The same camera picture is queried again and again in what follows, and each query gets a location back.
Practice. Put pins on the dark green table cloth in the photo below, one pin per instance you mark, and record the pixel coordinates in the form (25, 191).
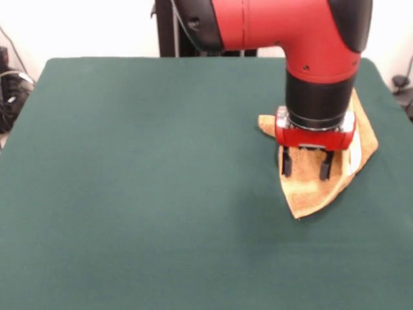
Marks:
(96, 193)

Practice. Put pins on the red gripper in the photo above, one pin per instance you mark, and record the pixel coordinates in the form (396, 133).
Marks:
(313, 139)

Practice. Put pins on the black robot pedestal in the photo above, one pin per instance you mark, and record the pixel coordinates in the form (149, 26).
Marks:
(166, 32)

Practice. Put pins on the tan terry towel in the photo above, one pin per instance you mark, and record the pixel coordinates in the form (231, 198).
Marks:
(306, 197)

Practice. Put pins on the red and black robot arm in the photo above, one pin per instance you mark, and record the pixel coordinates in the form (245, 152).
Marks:
(290, 32)

